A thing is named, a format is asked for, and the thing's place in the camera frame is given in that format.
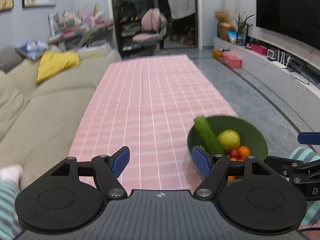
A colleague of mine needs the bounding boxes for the black bookshelf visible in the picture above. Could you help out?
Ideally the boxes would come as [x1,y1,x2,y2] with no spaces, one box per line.
[112,0,159,58]

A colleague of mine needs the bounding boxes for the white tv console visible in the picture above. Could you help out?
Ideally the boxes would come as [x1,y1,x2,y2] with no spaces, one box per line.
[214,37,319,112]

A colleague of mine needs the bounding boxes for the small red tomato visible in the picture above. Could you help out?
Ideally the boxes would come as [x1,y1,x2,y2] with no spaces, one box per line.
[229,149,241,158]

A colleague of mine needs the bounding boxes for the pink tissue box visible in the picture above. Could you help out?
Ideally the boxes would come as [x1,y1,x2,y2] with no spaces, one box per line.
[223,51,242,68]

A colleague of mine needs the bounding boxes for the yellow-green pear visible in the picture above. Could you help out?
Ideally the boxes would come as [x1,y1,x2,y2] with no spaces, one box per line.
[217,129,241,153]

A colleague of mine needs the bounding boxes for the pink office chair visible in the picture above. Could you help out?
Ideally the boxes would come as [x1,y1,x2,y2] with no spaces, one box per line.
[132,8,167,56]

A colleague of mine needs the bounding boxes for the beige back cushion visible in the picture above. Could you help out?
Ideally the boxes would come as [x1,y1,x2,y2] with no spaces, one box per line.
[0,71,29,141]

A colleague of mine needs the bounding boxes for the beige sofa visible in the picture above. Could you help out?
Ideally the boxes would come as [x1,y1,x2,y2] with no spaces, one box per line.
[1,47,121,189]

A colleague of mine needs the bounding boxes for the pink checked cloth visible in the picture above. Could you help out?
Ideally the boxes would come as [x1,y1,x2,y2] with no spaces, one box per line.
[69,54,234,192]

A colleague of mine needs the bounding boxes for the blue snack bag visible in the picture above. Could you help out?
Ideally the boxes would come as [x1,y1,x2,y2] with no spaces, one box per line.
[226,30,237,44]

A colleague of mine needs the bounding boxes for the golden vase dried flowers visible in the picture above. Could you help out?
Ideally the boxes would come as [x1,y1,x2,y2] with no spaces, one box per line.
[214,9,235,41]

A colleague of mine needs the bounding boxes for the yellow cushion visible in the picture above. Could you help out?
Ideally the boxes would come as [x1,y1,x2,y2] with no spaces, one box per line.
[36,51,80,83]

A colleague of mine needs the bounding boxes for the green cucumber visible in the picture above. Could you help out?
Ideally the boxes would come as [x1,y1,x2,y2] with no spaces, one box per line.
[194,116,224,155]

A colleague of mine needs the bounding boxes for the green potted plant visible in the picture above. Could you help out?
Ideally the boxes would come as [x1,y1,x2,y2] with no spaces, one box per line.
[236,11,255,47]

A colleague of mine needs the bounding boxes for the black television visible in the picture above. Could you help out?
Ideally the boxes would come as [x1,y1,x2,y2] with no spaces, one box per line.
[256,0,320,49]

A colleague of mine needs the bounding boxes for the grey cushion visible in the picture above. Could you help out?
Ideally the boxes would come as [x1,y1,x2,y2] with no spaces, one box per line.
[0,47,23,73]

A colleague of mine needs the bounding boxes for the magenta box on console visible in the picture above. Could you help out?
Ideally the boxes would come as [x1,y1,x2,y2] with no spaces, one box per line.
[251,44,268,56]

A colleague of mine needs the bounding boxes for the cluttered desk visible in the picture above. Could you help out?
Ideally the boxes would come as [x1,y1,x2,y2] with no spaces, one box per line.
[48,3,114,51]

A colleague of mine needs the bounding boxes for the orange box on floor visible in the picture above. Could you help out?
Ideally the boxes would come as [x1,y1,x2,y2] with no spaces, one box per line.
[212,49,223,61]

